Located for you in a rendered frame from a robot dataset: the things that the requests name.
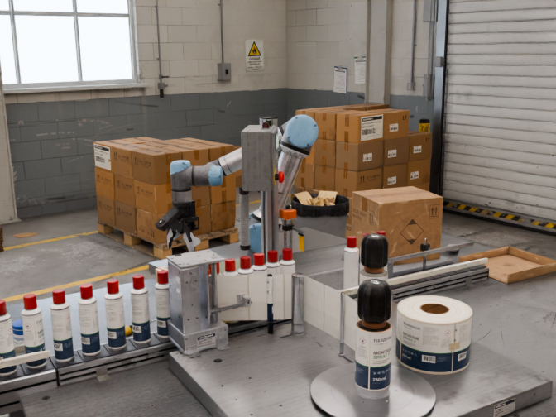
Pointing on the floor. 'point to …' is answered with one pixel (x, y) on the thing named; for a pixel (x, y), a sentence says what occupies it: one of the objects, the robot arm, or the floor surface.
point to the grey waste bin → (333, 225)
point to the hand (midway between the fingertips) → (179, 252)
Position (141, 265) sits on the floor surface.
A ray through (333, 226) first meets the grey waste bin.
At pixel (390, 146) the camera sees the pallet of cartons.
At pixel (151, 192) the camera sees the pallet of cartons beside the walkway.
